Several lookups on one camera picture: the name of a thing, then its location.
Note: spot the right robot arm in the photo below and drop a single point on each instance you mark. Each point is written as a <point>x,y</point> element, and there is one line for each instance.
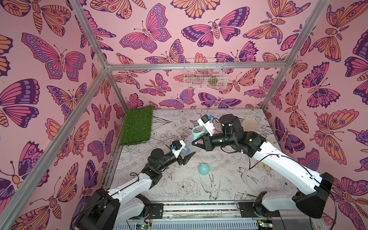
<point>312,189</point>

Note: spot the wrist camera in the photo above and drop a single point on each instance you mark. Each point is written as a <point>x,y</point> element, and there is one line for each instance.
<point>177,146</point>
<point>205,121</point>

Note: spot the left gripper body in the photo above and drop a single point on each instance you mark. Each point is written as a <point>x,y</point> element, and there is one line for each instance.
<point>170,161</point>

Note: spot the white wire basket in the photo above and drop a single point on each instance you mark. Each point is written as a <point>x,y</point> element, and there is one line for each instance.
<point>205,76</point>

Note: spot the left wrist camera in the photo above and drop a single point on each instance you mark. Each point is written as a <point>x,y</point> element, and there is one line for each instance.
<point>177,146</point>

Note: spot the green artificial grass mat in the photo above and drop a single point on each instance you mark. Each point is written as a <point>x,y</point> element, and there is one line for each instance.
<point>137,126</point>

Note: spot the beige glove green fingers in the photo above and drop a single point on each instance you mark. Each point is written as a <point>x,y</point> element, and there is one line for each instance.
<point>250,125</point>

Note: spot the mint bottle cap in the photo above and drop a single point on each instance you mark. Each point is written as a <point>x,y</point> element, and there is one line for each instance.
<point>203,169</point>

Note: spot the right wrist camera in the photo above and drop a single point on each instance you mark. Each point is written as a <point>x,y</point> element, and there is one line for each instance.
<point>205,121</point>

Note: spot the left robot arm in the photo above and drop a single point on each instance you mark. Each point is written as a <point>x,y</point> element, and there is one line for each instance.
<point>106,208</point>

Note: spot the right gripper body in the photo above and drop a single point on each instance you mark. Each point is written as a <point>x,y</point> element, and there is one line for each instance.
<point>209,141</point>

